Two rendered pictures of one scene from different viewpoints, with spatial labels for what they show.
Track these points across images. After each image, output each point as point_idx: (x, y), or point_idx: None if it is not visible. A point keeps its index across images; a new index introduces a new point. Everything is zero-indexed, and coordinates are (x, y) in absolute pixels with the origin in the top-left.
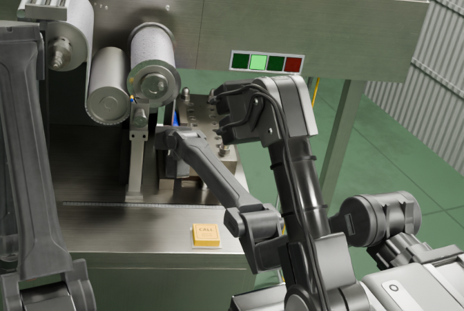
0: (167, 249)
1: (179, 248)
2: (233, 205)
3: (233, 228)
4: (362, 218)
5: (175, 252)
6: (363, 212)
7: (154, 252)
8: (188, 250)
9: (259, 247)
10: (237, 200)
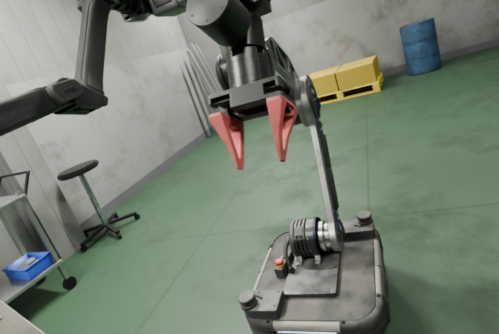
0: (19, 325)
1: (10, 323)
2: (39, 93)
3: (73, 89)
4: None
5: (22, 318)
6: None
7: (35, 326)
8: (10, 315)
9: (89, 84)
10: (34, 89)
